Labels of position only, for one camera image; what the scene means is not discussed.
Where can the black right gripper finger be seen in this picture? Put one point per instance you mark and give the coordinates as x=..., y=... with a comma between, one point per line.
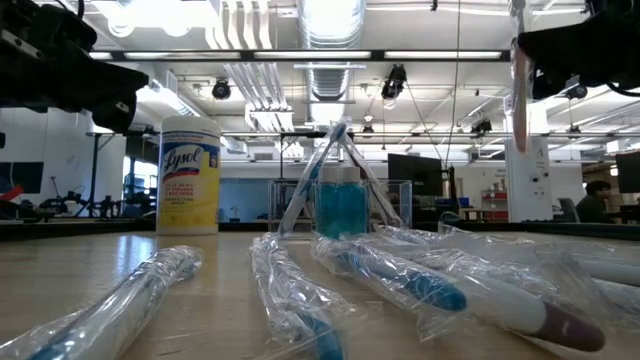
x=555, y=41
x=560, y=62

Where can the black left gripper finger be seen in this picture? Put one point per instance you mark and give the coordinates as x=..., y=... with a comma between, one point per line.
x=110, y=72
x=107, y=95

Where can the blue mouthwash bottle white cap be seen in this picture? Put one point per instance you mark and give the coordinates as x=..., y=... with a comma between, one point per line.
x=355, y=210
x=329, y=210

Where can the black background robot arm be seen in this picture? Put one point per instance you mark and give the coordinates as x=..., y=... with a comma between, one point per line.
x=62, y=204

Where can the black monitor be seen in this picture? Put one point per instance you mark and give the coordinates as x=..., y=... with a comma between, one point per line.
x=415, y=170
x=22, y=177
x=629, y=172

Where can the white pillar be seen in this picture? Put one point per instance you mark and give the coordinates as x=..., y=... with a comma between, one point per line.
x=537, y=175

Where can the red angled bar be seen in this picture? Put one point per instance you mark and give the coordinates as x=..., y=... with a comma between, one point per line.
x=10, y=194

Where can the yellow Lysol wipes canister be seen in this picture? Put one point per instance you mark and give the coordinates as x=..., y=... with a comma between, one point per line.
x=189, y=190

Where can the person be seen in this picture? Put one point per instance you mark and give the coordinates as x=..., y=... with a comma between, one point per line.
x=595, y=205

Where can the red shelf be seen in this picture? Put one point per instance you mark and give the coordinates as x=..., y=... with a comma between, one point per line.
x=495, y=197

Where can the blue partition panel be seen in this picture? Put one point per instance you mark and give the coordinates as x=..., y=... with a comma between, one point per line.
x=240, y=200

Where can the black overhead light bar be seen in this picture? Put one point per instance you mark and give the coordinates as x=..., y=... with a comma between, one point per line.
x=377, y=55

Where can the clear acrylic organizer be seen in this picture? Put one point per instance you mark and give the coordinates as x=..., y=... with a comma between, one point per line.
x=405, y=200

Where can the wrapped white purple toothbrush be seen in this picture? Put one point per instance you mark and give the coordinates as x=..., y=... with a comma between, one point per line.
x=510, y=307

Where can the black hanging camera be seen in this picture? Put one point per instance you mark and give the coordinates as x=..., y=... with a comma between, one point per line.
x=394, y=81
x=481, y=127
x=576, y=91
x=367, y=129
x=221, y=89

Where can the black aluminium table frame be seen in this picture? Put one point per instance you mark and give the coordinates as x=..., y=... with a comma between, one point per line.
x=50, y=229

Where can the silver ventilation duct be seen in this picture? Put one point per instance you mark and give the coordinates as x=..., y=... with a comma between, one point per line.
x=327, y=82

